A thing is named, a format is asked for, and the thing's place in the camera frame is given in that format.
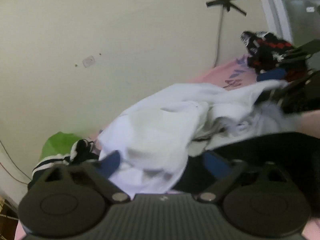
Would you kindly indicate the pink printed bedsheet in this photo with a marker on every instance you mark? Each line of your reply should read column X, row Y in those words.
column 225, row 72

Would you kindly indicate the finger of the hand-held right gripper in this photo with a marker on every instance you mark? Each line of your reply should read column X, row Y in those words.
column 271, row 75
column 300, row 97

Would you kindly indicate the red and black patterned garment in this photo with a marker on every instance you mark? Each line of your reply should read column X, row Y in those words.
column 265, row 50

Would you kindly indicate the white window frame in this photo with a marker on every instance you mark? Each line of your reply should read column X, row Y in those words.
column 270, row 7

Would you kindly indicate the black tape cross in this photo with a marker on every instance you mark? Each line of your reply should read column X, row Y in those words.
column 225, row 1

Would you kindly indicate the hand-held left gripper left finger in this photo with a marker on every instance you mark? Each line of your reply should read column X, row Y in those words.
column 111, row 164

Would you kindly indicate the white garment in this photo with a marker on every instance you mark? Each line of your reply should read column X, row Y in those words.
column 155, row 135

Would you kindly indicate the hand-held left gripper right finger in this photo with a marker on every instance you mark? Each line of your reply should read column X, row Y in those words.
column 216, row 166

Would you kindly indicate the person's right forearm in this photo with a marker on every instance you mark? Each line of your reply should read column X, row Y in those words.
column 312, row 122

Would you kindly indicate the small white wall plate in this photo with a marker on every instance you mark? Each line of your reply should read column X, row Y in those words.
column 88, row 61

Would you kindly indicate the black sweater with green cuffs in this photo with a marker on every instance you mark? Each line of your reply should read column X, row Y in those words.
column 82, row 152

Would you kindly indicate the green cloth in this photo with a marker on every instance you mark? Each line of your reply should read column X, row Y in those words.
column 60, row 142

